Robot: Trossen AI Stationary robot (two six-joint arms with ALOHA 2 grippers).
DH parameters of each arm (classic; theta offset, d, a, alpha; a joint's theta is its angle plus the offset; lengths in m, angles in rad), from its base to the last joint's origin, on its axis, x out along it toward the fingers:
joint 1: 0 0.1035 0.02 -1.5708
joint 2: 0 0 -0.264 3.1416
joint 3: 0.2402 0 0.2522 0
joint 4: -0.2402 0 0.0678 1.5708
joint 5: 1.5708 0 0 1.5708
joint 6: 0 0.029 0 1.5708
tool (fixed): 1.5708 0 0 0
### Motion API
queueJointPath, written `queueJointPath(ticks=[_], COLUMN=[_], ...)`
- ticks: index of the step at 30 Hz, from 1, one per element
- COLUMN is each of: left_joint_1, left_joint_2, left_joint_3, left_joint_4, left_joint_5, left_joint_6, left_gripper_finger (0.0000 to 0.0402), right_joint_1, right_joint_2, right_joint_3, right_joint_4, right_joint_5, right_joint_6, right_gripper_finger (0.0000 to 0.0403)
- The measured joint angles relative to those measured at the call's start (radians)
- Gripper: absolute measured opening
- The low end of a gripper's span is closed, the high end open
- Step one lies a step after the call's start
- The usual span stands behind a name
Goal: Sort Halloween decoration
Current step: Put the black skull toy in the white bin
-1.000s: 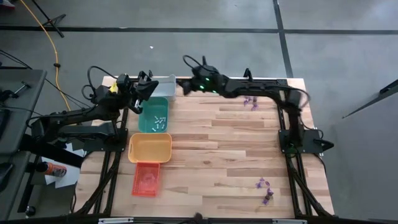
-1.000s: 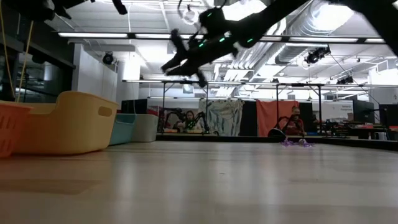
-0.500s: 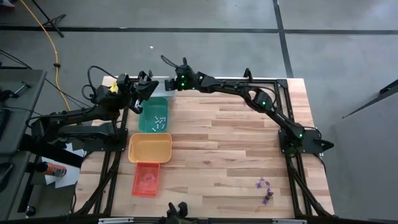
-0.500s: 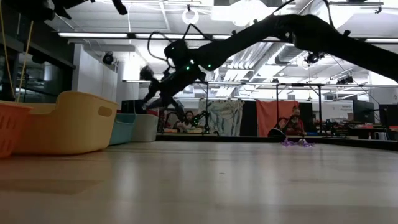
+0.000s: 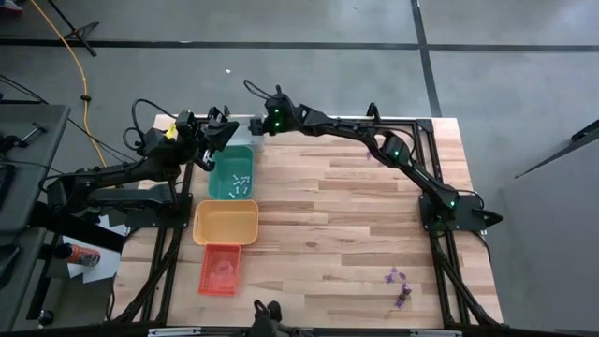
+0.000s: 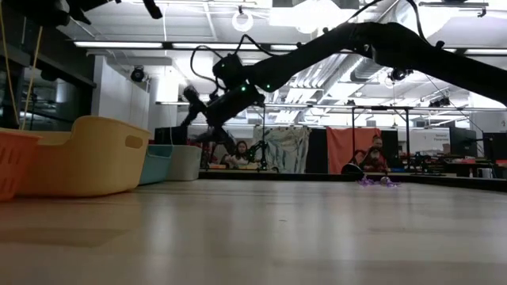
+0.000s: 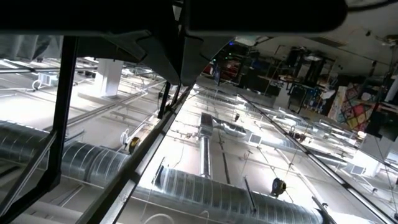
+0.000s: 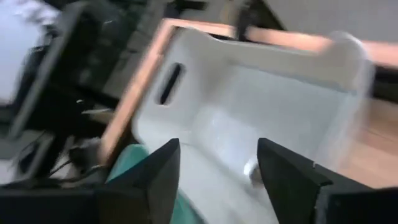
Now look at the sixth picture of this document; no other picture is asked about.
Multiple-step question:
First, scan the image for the black box monitor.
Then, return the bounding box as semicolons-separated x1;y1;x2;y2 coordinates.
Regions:
153;125;189;146

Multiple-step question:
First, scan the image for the orange plastic basket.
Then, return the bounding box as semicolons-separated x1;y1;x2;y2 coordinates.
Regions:
0;130;43;203

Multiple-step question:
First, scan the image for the long ceiling light strip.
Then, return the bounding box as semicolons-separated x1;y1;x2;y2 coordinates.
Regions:
73;40;507;56

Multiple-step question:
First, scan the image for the white patterned tarp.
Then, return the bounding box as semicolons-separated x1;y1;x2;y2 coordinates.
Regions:
253;125;313;174

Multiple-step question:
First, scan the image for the white ring lamp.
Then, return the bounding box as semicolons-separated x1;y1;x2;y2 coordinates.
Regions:
231;8;255;33

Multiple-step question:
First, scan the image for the dark cluttered work table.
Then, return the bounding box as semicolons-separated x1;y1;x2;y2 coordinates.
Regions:
395;152;507;179

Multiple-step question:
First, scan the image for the white sign board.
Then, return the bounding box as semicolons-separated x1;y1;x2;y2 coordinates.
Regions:
410;128;451;156

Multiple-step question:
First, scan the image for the black backdrop panel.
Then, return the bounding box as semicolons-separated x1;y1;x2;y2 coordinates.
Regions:
379;129;400;167
307;127;330;174

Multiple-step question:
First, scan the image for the orange cloth backdrop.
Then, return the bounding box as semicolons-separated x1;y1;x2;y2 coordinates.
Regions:
326;126;382;174

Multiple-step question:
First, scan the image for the yellow plastic bin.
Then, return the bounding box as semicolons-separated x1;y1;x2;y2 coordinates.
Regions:
0;115;152;198

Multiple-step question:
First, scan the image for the person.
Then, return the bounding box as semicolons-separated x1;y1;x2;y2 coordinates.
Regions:
356;134;391;173
225;139;258;169

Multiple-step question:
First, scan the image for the white plastic bin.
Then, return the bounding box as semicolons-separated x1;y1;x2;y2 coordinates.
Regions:
166;144;203;182

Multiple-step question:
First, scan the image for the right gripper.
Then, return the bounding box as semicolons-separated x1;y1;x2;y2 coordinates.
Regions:
181;85;266;155

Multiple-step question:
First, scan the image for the black ceiling spotlight cluster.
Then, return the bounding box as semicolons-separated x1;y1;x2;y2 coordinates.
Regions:
387;66;415;83

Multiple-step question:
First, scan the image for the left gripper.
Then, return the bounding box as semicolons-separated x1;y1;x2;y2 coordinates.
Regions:
141;0;164;20

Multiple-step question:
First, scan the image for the silver ventilation duct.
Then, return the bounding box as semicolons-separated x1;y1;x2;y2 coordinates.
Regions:
350;55;393;82

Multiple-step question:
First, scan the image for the teal plastic bin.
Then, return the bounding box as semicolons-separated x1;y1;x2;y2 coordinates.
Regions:
138;143;174;186

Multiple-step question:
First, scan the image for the yellow hanging cord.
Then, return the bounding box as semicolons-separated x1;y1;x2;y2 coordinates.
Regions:
20;23;45;131

